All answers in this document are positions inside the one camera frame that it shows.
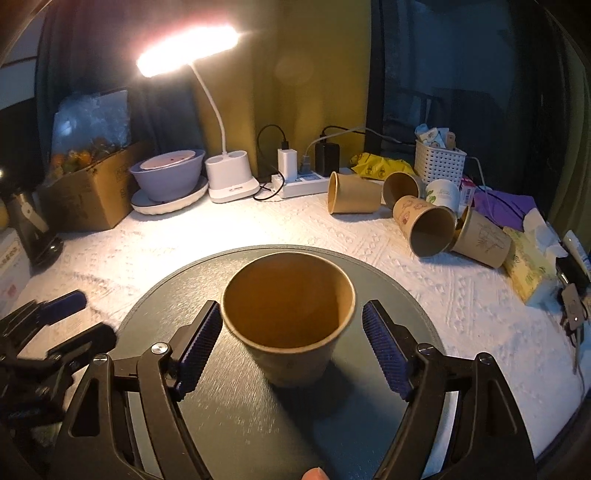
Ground black cable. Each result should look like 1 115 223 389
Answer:
253 124 289 202

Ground clear plastic bag of fruit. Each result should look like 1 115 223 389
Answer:
50 89 132 174

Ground plain brown paper cup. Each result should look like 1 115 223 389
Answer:
220 252 357 388
382 172 423 208
328 172 383 214

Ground white tube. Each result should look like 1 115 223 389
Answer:
563 231 591 273

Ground yellow snack packet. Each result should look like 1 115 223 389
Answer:
349 152 416 181

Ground dark curtain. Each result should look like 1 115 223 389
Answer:
34 0 204 153

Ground purple bowl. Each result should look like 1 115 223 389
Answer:
129 148 206 201

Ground white charger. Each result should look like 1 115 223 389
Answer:
277 148 298 181

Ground white power strip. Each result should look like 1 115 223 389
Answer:
271 171 345 199

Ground black charger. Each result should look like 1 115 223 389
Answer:
315 142 340 175

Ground white desk lamp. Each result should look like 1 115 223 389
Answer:
136 25 262 204

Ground brown paper cup pink print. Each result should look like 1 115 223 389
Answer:
392 195 458 258

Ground cardboard box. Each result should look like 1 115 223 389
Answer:
39 141 155 232

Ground round dark tray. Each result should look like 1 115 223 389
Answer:
111 244 446 480

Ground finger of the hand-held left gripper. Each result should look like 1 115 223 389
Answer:
28 290 88 326
46 322 117 367

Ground white paper cup green print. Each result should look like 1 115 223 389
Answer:
425 179 461 215

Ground white crumpled tissue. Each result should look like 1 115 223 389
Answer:
524 208 568 259

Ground small packets in basket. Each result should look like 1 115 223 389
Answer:
416 124 458 151

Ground white textured tablecloth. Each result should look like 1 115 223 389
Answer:
9 196 585 462

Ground white round plate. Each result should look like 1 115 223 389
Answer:
130 175 210 215

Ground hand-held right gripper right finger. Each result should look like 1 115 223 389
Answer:
362 300 539 480

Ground purple cloth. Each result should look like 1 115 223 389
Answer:
473 189 539 224

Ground white cable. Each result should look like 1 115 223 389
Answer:
465 156 492 191

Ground white plastic basket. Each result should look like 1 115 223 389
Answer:
414 138 468 185

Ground brown paper cup line print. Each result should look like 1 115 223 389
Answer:
450 205 515 269

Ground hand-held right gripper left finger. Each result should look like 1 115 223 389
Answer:
55 300 225 480

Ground grey cable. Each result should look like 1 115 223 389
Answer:
302 126 416 169

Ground white carton box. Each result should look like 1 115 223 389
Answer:
0 228 31 319

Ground black key bunch with tag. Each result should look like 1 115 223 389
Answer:
556 256 591 374

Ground yellow curtain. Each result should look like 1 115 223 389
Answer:
191 0 384 171

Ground yellow green tissue pack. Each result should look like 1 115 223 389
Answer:
502 226 559 305

